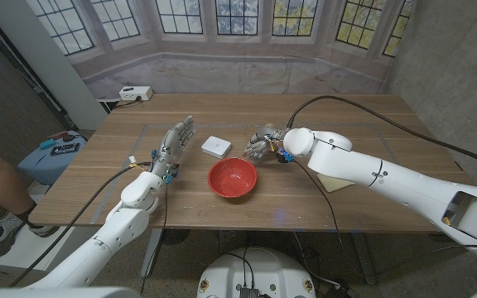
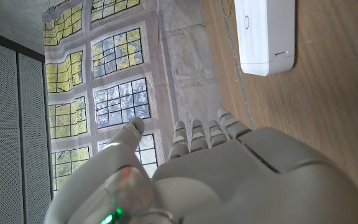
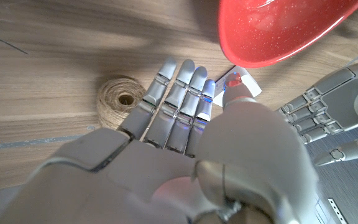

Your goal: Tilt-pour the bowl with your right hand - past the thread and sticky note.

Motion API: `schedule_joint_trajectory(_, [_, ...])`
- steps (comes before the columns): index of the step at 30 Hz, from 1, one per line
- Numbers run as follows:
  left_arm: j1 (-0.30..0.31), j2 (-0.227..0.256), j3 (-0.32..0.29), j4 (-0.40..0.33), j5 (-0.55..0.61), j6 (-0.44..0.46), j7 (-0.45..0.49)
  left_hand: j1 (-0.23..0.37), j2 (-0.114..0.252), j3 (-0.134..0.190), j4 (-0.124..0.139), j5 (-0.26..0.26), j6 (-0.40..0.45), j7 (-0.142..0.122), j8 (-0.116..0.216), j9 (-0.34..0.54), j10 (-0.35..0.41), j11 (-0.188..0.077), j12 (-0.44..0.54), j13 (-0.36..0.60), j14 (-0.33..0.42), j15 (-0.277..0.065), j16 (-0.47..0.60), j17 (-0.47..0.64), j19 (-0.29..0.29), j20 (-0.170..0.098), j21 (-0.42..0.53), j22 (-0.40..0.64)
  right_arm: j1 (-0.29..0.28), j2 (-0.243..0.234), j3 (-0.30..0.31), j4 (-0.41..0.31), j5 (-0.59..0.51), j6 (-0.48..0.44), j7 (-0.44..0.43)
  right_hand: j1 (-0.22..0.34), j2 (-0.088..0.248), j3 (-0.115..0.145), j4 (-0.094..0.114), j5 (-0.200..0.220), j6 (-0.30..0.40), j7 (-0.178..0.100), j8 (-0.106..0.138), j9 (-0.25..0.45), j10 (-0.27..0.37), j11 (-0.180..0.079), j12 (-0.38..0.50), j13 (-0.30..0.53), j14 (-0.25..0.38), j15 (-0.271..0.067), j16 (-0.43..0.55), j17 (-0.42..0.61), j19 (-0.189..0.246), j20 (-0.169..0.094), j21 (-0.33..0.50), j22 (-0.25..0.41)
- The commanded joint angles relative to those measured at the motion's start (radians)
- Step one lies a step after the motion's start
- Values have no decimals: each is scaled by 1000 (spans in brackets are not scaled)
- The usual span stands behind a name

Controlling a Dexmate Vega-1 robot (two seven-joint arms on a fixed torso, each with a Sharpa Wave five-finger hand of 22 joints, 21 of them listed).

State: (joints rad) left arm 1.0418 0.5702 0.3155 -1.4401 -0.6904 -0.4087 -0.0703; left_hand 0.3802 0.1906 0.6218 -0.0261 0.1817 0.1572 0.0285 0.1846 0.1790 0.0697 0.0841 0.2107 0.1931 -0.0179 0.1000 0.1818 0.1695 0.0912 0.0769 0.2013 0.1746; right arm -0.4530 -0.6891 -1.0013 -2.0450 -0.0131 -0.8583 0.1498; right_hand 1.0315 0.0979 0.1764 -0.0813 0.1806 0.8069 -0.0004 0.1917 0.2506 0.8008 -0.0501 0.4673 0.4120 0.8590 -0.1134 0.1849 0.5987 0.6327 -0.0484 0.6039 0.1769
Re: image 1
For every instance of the yellow sticky note pad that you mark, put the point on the yellow sticky note pad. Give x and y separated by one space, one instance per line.
331 185

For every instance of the white power strip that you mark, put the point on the white power strip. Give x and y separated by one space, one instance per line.
136 93

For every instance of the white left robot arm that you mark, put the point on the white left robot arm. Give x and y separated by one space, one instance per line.
122 225

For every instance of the grey table leg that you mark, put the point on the grey table leg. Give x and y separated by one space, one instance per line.
150 252
364 256

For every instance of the printed window backdrop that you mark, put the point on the printed window backdrop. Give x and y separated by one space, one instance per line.
238 70

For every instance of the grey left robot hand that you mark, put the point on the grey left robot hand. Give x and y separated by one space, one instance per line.
172 142

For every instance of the blue stool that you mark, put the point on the blue stool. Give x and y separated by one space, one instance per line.
44 165

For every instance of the cyan small item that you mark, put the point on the cyan small item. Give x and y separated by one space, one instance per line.
47 144

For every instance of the red bowl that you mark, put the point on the red bowl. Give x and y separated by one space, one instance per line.
232 178

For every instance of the white floor platform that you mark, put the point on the white floor platform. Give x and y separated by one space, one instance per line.
19 256

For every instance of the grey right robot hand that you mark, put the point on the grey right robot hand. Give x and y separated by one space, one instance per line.
263 140

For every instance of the red small item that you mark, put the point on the red small item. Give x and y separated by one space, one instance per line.
57 135

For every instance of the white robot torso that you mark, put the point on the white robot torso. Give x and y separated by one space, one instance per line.
255 269

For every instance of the small white box device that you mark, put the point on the small white box device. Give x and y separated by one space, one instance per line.
216 146

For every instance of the grey perforated metal panel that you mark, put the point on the grey perforated metal panel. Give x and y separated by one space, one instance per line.
11 103

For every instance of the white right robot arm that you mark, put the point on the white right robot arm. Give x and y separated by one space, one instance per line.
387 178

